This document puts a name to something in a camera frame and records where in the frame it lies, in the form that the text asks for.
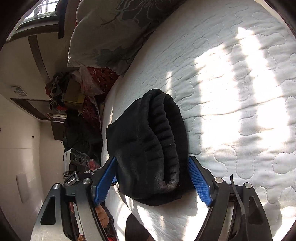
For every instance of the clear plastic bag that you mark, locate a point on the clear plastic bag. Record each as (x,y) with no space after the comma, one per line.
(88,85)

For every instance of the black pants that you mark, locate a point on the black pants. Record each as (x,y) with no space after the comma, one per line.
(149,141)

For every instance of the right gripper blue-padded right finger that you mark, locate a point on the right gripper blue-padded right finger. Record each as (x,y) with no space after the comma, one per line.
(203,181)

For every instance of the cardboard box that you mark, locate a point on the cardboard box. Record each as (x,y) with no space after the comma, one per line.
(74,98)

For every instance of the dark green jacket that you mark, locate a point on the dark green jacket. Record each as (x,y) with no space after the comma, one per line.
(82,135)

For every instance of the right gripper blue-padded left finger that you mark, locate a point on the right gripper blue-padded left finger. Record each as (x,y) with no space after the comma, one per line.
(103,178)

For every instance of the beige floral pillow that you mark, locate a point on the beige floral pillow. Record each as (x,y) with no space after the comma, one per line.
(110,33)

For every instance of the red patterned bedsheet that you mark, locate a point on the red patterned bedsheet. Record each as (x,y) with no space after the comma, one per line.
(96,81)

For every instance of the white quilted bed cover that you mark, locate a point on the white quilted bed cover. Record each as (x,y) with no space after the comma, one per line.
(230,67)

